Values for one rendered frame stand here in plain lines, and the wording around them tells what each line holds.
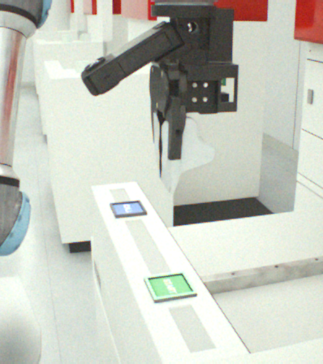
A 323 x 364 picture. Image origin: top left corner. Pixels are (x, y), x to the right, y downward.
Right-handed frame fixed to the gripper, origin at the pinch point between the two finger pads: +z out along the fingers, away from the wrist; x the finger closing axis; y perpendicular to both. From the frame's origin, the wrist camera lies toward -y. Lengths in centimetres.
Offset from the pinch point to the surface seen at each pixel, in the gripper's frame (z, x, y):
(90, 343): 111, 112, 0
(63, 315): 111, 134, -9
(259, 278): 26.8, 16.9, 22.7
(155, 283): 14.2, 0.9, -0.9
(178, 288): 14.2, -1.0, 1.6
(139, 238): 15.0, 15.8, 0.4
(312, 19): -18, 56, 54
